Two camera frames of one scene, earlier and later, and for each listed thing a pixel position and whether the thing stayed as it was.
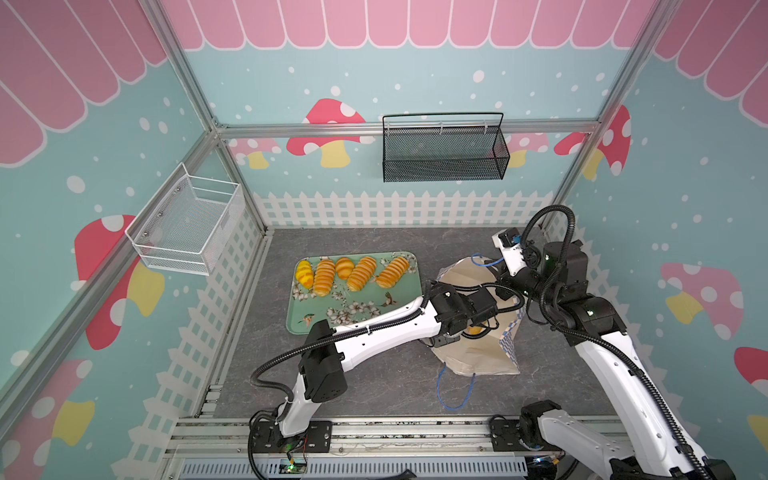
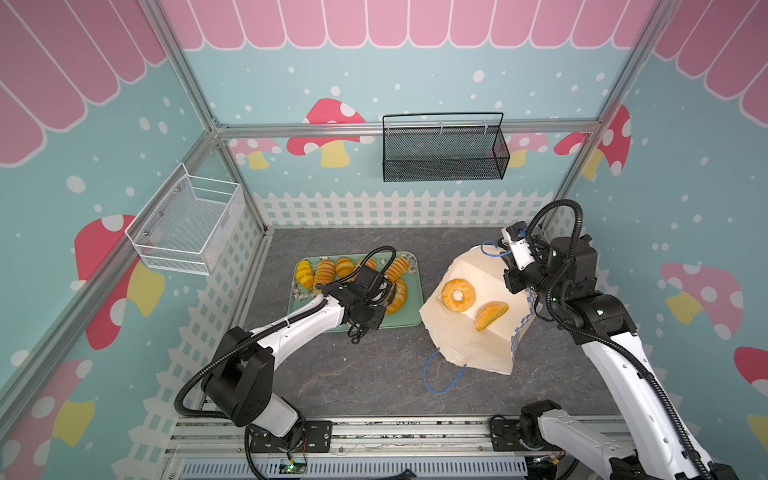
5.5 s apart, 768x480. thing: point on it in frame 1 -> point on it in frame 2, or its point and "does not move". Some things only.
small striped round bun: x=344 y=267 does not move
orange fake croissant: x=324 y=277 does not move
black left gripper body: x=444 y=339 -> x=370 y=317
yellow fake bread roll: x=305 y=274 does not move
